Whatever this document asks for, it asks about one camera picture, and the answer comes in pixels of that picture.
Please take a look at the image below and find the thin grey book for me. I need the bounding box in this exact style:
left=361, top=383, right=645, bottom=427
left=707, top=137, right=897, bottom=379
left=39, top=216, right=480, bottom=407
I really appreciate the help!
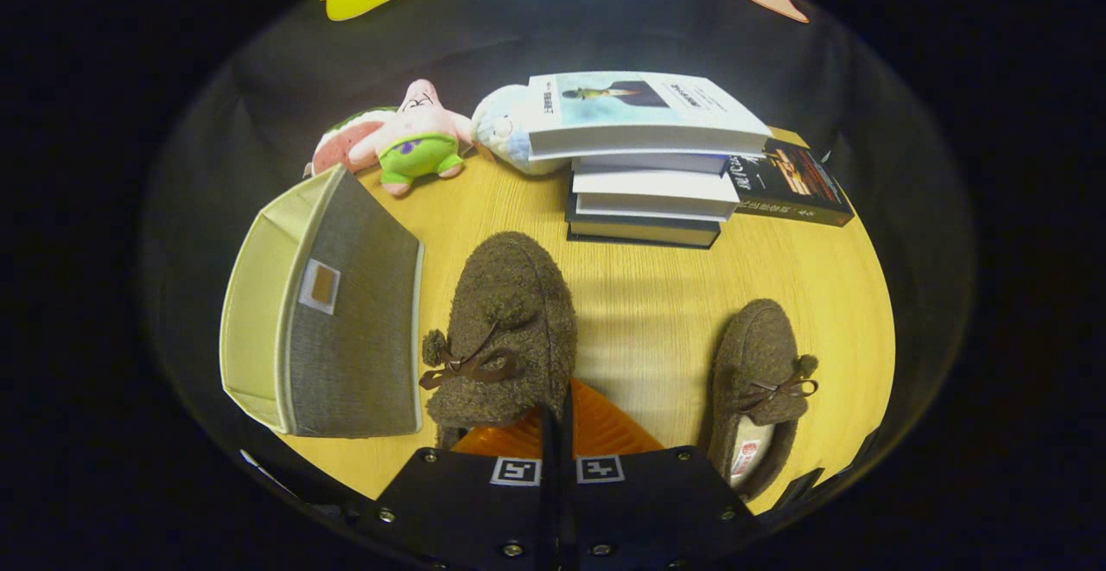
left=572, top=152, right=731, bottom=177

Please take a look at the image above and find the watermelon slice plush toy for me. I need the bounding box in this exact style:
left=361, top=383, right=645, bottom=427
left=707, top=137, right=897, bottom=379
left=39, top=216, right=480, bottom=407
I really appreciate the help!
left=307, top=107, right=398, bottom=179

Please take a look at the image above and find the brown fuzzy shoe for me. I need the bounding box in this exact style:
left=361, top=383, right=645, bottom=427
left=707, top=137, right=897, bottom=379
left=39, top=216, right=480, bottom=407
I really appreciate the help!
left=698, top=298, right=820, bottom=503
left=419, top=231, right=578, bottom=451

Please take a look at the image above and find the thick white book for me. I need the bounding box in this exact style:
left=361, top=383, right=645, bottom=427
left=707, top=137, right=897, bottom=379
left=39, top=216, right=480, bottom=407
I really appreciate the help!
left=570, top=168, right=741, bottom=221

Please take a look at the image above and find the white and blue plush toy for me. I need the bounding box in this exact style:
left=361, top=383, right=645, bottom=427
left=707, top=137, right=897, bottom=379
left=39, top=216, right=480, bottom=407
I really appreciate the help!
left=471, top=85, right=571, bottom=177

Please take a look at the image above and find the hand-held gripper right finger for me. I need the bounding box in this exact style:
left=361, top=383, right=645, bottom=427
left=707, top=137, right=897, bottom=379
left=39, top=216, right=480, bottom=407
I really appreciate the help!
left=560, top=379, right=768, bottom=571

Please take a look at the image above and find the black cover book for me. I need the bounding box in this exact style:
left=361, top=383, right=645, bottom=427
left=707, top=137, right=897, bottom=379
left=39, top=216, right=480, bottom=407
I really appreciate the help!
left=730, top=137, right=856, bottom=228

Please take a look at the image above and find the white picture cover book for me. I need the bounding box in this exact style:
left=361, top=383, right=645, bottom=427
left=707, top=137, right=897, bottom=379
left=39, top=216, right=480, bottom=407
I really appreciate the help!
left=523, top=71, right=772, bottom=162

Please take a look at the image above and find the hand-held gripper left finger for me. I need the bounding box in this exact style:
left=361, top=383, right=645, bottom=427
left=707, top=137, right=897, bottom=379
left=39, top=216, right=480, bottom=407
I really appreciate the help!
left=356, top=405, right=561, bottom=571

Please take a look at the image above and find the grey fabric storage box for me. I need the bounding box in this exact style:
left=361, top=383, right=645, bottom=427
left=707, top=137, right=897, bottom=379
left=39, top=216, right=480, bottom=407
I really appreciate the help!
left=219, top=163, right=426, bottom=439

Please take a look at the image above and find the pink starfish plush toy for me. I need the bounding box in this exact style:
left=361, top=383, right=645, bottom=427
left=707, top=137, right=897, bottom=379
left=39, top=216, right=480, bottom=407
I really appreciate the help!
left=348, top=79, right=474, bottom=198

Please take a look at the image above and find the dark cover thick book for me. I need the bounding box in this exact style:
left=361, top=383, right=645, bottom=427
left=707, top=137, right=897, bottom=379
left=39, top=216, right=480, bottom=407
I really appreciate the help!
left=565, top=195, right=723, bottom=251

